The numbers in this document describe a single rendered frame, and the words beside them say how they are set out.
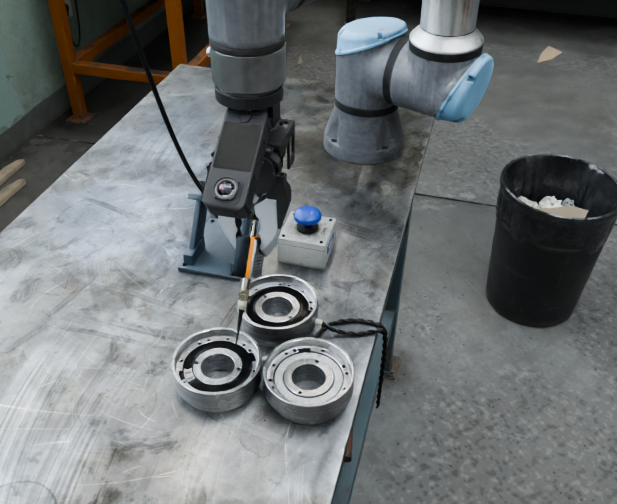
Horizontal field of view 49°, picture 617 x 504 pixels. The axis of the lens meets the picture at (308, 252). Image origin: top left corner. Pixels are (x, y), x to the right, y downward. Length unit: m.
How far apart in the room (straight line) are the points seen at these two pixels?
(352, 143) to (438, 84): 0.20
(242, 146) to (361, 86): 0.52
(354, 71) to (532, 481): 1.09
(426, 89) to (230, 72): 0.50
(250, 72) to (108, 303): 0.42
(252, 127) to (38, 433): 0.41
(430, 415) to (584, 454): 0.39
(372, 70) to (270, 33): 0.50
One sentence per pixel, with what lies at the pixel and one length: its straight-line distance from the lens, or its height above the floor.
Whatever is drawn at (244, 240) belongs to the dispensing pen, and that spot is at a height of 0.95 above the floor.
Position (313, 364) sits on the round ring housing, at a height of 0.83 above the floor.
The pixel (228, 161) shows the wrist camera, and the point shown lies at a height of 1.08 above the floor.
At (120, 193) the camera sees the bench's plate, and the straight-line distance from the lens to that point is 1.17.
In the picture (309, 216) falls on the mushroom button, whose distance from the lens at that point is 0.95.
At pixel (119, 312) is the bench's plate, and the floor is 0.80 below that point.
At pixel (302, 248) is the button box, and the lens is 0.96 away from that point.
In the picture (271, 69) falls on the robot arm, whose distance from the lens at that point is 0.68.
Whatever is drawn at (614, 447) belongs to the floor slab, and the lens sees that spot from 1.92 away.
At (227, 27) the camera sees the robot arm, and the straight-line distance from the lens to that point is 0.66.
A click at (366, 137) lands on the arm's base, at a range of 1.21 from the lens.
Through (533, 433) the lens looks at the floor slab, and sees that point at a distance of 1.87.
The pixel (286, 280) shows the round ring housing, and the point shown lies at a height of 0.83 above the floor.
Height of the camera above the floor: 1.42
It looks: 38 degrees down
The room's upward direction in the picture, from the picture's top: 1 degrees clockwise
